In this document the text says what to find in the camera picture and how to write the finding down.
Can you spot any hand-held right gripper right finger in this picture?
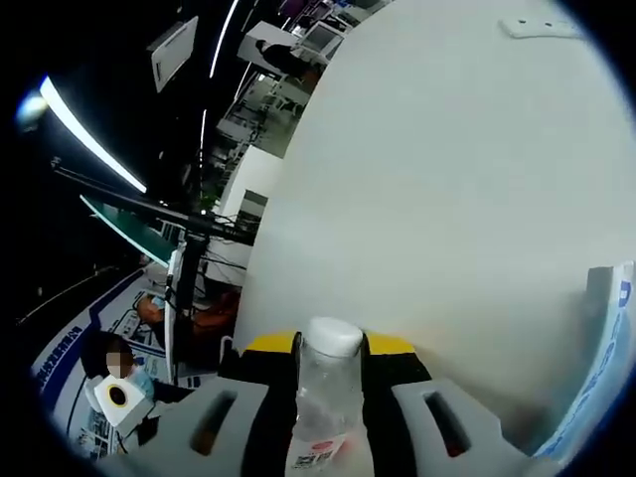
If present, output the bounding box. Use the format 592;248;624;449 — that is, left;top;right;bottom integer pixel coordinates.
360;330;563;477

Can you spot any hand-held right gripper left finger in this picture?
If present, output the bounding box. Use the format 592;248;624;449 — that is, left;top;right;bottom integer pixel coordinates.
96;327;304;477

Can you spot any clear water bottle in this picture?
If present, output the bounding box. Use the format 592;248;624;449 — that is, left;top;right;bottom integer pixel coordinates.
284;315;378;477

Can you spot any clear blue wipes pack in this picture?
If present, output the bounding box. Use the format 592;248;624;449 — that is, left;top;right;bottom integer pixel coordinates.
533;260;636;463

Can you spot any blue face mask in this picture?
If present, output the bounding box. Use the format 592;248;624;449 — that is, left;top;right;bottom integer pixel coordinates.
124;364;156;399

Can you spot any person's head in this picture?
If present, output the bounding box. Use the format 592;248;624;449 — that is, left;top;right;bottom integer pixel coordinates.
78;331;136;382

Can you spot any white blue display poster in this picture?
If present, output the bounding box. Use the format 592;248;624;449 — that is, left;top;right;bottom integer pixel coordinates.
32;267;200;458

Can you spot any orange chair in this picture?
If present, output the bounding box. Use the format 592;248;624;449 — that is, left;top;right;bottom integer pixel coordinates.
191;291;240;339

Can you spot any black boom stand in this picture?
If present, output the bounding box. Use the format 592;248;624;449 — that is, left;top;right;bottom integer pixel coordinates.
51;157;260;322

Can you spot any teal panel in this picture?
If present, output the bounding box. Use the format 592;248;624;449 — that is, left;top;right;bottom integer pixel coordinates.
79;193;176;270

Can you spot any white table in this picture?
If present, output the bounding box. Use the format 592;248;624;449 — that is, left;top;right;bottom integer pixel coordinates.
232;0;636;456

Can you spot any ceiling light strip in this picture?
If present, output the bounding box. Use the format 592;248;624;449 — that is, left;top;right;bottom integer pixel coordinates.
198;108;209;200
38;76;149;195

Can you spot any long curved ceiling light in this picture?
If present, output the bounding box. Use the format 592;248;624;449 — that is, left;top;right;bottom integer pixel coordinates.
208;0;240;80

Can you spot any desktop monitor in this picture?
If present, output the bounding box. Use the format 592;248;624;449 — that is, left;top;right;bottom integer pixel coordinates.
302;23;344;54

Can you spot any white table power strip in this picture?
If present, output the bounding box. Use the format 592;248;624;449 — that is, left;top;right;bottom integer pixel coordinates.
498;16;583;41

